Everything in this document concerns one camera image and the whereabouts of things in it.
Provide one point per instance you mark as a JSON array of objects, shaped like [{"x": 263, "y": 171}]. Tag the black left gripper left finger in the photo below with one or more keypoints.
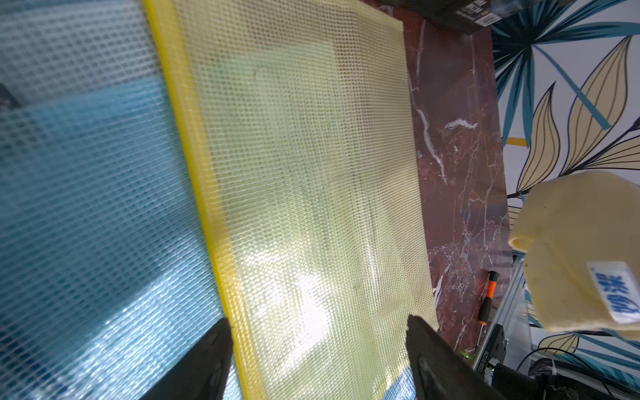
[{"x": 202, "y": 373}]

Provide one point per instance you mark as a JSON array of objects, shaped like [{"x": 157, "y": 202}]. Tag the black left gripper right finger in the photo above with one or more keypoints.
[{"x": 438, "y": 372}]

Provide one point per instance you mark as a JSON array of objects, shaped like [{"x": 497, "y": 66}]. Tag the blue mesh document bag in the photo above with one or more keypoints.
[{"x": 106, "y": 281}]

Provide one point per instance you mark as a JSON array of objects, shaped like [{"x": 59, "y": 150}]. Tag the cream wiping cloth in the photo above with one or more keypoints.
[{"x": 580, "y": 238}]

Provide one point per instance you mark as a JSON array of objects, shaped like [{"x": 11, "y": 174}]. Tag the yellow mesh document bag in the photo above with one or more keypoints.
[{"x": 297, "y": 127}]

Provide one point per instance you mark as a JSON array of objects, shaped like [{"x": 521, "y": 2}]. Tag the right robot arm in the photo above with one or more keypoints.
[{"x": 514, "y": 385}]

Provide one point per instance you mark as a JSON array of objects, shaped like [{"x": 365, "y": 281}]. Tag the orange screwdriver right side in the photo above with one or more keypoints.
[{"x": 485, "y": 309}]

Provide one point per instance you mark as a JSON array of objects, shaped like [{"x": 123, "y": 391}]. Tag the aluminium front rail frame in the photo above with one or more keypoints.
[{"x": 507, "y": 340}]

